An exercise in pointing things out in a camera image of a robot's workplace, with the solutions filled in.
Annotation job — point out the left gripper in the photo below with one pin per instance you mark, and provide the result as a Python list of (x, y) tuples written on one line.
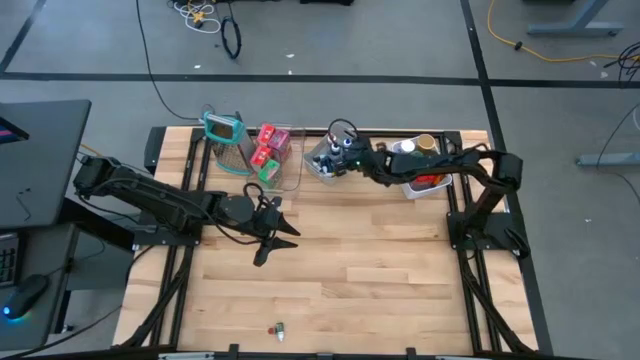
[(265, 225)]

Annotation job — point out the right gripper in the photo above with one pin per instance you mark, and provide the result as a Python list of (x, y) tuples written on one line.
[(355, 157)]

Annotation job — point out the black colouring bottle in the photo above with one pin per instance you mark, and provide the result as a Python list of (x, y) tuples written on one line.
[(334, 148)]

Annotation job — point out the grey plastic bin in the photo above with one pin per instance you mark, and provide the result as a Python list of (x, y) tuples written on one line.
[(311, 162)]

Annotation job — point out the white lid spice jar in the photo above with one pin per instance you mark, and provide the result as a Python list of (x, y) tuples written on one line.
[(407, 146)]

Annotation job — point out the white perforated basket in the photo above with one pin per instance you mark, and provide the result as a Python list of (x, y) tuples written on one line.
[(415, 192)]

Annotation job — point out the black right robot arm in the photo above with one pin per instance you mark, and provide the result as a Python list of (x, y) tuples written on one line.
[(440, 162)]

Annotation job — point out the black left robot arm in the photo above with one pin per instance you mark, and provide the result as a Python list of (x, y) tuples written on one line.
[(165, 200)]

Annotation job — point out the clear plastic bin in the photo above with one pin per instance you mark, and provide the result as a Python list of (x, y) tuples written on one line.
[(297, 160)]

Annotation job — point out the green spice box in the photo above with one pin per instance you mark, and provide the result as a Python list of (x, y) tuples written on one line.
[(270, 171)]

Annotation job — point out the brown lid spice jar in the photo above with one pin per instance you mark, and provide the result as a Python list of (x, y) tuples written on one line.
[(426, 144)]

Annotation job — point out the smoked paprika tin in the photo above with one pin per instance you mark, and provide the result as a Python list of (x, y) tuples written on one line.
[(281, 140)]

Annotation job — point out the red spice tin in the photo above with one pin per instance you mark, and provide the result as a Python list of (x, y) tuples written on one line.
[(266, 135)]

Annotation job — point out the green food colouring bottle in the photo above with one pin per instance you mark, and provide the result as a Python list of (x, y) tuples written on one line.
[(280, 330)]

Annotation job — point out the black desk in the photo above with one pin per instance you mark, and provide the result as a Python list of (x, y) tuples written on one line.
[(45, 165)]

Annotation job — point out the desk with grey legs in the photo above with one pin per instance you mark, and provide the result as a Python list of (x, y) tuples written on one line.
[(575, 29)]

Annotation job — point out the grey desk foot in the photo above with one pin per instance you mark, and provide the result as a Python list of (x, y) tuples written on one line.
[(610, 160)]

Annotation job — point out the black computer mouse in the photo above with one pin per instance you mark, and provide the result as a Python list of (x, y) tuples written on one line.
[(27, 295)]

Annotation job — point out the grey side desk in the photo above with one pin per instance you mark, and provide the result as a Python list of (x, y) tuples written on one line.
[(30, 330)]

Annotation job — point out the black keyboard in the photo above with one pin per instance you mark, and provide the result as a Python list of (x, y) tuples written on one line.
[(7, 260)]

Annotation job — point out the monitor screen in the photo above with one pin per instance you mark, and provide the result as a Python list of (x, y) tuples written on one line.
[(10, 131)]

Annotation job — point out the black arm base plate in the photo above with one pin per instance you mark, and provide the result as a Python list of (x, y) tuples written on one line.
[(455, 240), (142, 237)]

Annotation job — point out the black table frame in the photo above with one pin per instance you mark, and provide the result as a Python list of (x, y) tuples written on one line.
[(155, 145)]

